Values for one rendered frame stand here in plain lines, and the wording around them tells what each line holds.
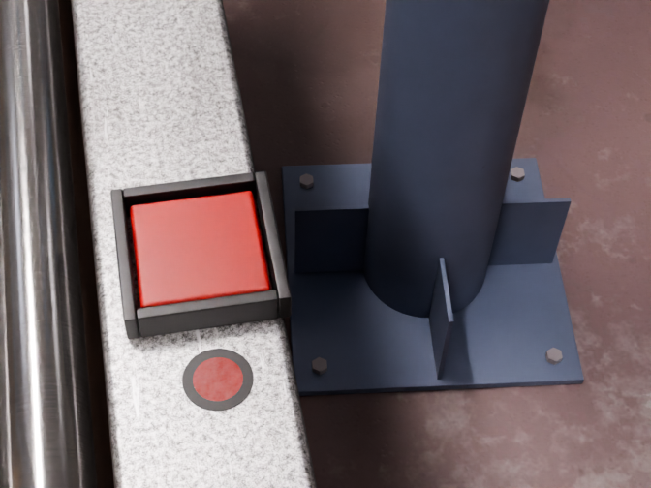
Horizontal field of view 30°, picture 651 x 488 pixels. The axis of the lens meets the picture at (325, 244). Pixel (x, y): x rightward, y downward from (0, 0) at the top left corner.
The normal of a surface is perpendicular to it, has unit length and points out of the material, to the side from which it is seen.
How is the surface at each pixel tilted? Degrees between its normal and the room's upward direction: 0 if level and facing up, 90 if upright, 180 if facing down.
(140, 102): 0
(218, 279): 0
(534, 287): 0
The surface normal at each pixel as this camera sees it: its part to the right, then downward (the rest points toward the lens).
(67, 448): 0.54, -0.57
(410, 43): -0.72, 0.55
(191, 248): 0.03, -0.58
